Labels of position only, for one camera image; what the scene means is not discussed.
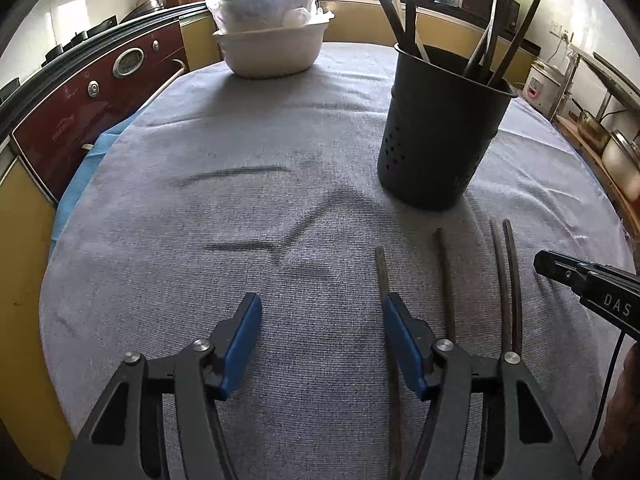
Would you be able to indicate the person's right hand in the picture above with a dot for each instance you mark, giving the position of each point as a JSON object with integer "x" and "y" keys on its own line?
{"x": 625, "y": 410}

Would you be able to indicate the white rice cooker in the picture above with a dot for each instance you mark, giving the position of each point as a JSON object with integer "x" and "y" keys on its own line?
{"x": 545, "y": 85}

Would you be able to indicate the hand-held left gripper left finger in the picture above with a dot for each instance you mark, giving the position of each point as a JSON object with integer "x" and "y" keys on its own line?
{"x": 242, "y": 345}

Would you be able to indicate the microwave oven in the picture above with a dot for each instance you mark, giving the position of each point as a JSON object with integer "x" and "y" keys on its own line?
{"x": 482, "y": 2}

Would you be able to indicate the grey tablecloth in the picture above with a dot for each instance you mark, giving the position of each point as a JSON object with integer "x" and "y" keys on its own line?
{"x": 250, "y": 185}

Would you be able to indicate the gas stove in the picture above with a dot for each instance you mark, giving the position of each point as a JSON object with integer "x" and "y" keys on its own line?
{"x": 80, "y": 40}

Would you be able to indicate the white plastic bag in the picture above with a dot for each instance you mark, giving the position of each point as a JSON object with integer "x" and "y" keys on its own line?
{"x": 265, "y": 2}

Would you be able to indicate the blue cloth under tablecloth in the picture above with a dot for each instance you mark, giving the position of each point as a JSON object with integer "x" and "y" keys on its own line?
{"x": 85, "y": 170}

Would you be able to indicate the steel wok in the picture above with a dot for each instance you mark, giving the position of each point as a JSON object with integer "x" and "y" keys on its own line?
{"x": 145, "y": 6}

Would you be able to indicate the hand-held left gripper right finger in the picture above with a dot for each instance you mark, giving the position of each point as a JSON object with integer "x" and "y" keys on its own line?
{"x": 404, "y": 347}

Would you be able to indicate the yellow cabinet panel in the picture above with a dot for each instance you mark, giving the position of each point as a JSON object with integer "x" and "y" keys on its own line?
{"x": 22, "y": 285}

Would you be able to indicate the metal storage rack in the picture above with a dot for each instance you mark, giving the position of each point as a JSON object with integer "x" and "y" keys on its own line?
{"x": 615, "y": 80}

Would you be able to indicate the wall socket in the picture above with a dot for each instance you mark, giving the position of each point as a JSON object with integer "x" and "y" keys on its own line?
{"x": 561, "y": 31}

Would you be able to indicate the black perforated utensil holder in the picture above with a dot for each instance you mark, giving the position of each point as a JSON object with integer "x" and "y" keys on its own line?
{"x": 435, "y": 135}

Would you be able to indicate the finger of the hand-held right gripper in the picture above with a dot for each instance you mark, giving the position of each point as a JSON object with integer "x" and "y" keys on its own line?
{"x": 562, "y": 272}

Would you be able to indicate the red built-in disinfection cabinet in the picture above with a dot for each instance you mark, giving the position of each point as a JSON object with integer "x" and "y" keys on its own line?
{"x": 100, "y": 110}

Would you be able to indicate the black kitchen countertop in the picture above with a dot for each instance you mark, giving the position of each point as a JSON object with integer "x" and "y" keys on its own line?
{"x": 450, "y": 10}

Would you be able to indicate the white ceramic bowl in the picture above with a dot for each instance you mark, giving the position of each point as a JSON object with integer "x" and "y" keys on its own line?
{"x": 272, "y": 52}

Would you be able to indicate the white plastic chopstick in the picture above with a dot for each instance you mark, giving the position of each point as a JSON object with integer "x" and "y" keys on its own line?
{"x": 400, "y": 10}

